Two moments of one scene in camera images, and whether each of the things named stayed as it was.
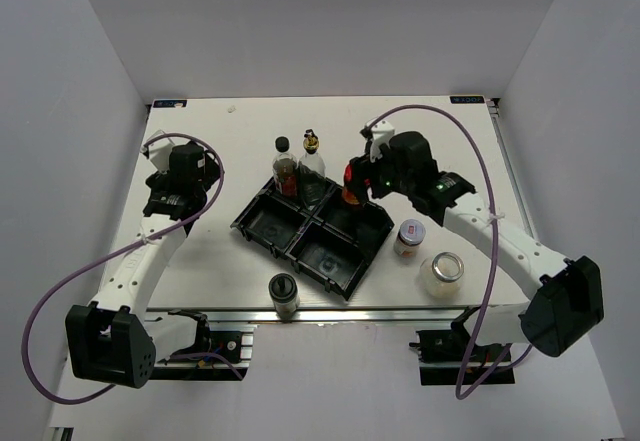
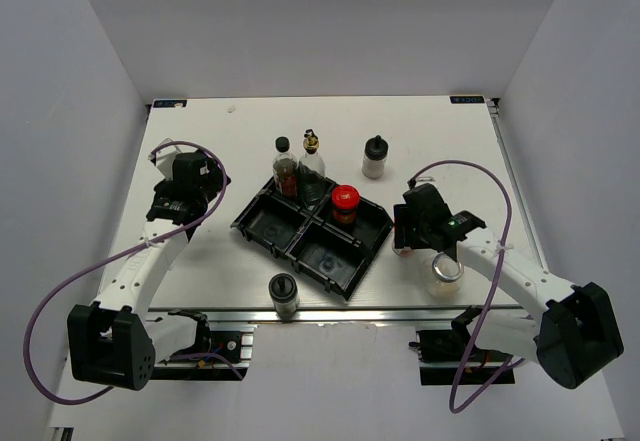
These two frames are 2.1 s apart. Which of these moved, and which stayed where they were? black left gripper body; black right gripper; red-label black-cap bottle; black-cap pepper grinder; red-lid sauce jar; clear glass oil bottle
Moved: red-lid sauce jar; black right gripper
Stayed: clear glass oil bottle; red-label black-cap bottle; black left gripper body; black-cap pepper grinder
